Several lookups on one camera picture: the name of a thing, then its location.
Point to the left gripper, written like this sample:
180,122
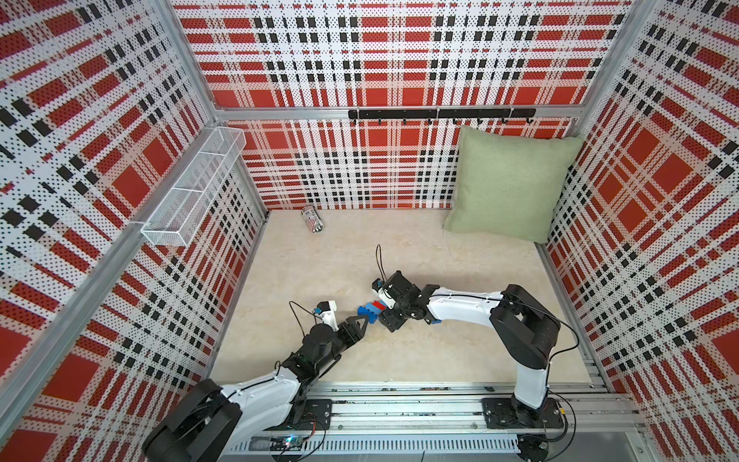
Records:
356,333

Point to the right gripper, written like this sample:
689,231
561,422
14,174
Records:
389,320

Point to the light blue long lego brick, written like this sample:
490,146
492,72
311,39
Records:
371,309

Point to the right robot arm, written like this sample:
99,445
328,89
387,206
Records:
528,331

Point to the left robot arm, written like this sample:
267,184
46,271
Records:
213,418

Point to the metal can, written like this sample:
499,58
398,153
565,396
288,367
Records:
312,219

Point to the green circuit board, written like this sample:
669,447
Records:
285,443

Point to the green pillow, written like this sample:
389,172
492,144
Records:
507,185

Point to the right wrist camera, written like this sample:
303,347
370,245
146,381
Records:
378,286

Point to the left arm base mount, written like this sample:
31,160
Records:
308,414

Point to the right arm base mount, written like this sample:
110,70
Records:
507,413

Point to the black hook rail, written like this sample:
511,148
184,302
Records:
430,114

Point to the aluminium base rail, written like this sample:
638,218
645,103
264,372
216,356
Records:
444,421

